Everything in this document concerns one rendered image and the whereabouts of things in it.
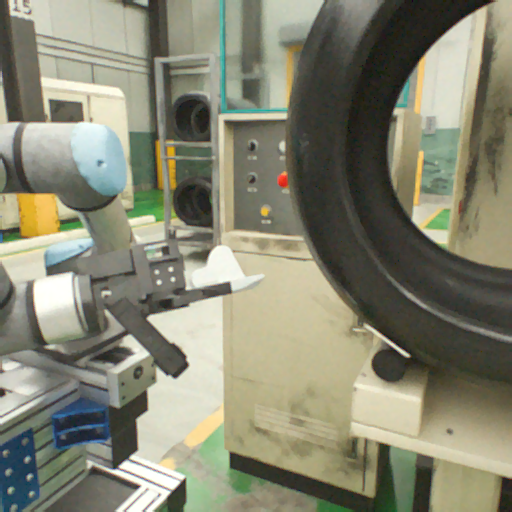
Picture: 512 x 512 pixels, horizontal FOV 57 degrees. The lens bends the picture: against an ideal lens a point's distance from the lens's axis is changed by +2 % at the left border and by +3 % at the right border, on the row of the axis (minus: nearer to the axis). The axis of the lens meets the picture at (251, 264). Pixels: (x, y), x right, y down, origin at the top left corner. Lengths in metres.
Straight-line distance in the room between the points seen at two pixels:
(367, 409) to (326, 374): 0.85
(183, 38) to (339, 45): 12.02
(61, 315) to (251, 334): 1.10
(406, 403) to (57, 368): 0.89
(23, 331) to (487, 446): 0.58
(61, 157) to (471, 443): 0.72
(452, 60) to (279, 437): 8.99
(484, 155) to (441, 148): 9.05
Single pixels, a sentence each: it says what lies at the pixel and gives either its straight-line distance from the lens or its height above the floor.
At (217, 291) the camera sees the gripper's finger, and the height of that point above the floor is 1.02.
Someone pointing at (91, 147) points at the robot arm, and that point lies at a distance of 0.80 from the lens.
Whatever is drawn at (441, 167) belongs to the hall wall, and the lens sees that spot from 10.02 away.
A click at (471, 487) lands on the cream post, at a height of 0.49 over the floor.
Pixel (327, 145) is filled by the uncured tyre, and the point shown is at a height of 1.18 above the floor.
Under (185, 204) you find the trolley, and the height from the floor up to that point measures 0.54.
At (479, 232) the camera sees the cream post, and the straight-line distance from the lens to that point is 0.97.
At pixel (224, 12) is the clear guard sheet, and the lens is 1.57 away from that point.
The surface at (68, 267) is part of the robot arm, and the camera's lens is 1.19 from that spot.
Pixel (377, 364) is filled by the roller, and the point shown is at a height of 0.90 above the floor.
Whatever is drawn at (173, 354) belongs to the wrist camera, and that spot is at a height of 0.95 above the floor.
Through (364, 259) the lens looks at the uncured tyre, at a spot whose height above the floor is 1.05.
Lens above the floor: 1.19
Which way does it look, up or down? 15 degrees down
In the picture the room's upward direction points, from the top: straight up
